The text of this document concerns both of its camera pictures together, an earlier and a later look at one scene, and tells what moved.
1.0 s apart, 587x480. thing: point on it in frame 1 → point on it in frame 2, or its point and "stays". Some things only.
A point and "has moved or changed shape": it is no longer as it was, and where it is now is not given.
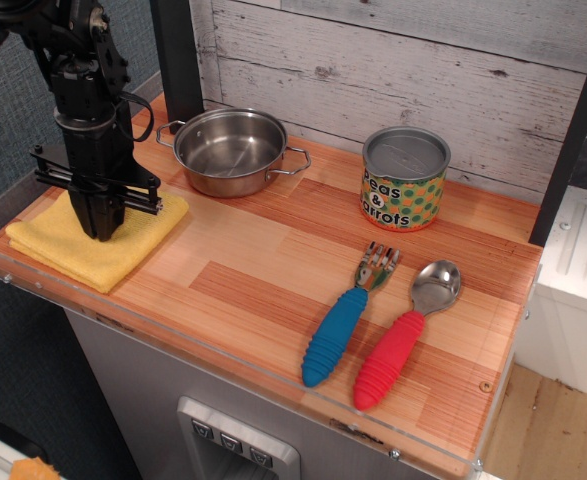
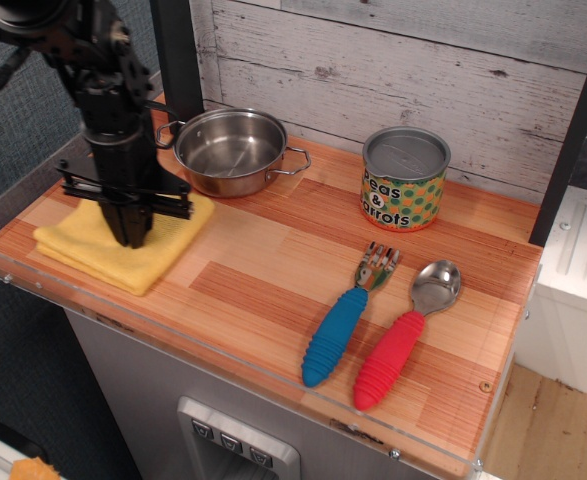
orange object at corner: [32, 469] stays
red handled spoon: [435, 285] stays
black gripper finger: [89, 209] → [117, 216]
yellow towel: [54, 237] has moved or changed shape
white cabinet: [566, 330] stays
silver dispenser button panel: [222, 446] stays
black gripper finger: [105, 215] → [139, 223]
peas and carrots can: [404, 170] stays
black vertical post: [175, 42] stays
